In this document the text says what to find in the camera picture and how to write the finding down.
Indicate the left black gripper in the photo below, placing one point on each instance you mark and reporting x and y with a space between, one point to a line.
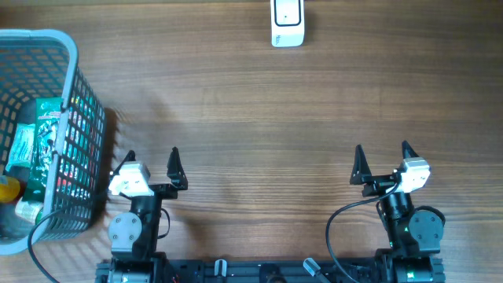
175 173

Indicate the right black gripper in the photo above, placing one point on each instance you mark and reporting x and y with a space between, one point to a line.
361 174

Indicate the green snack bag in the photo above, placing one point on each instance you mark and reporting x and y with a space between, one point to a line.
47 119

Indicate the red chili sauce bottle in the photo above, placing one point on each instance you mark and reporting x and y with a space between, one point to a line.
10 189

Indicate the green lid white jar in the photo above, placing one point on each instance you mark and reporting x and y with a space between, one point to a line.
29 210

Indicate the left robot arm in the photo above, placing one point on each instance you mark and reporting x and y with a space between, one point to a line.
134 234

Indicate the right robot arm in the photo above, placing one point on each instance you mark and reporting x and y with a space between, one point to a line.
414 233

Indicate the white barcode scanner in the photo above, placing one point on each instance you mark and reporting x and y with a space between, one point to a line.
287 23

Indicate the light teal tissue pack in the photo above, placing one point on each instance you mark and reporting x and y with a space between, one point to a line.
20 154

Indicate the grey plastic mesh basket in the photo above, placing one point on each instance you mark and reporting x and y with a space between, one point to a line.
44 64

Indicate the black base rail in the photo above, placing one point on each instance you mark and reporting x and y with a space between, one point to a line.
359 269

